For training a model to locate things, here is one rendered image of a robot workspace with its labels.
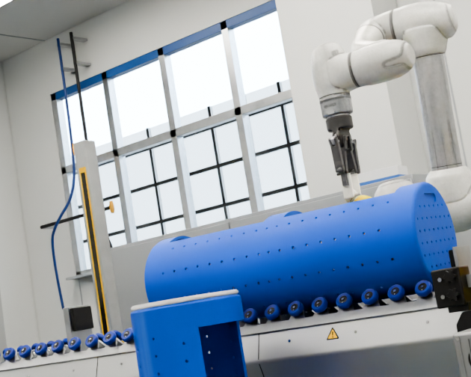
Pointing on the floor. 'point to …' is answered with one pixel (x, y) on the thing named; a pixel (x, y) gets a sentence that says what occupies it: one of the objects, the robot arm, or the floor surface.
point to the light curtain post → (97, 236)
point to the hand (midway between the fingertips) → (351, 186)
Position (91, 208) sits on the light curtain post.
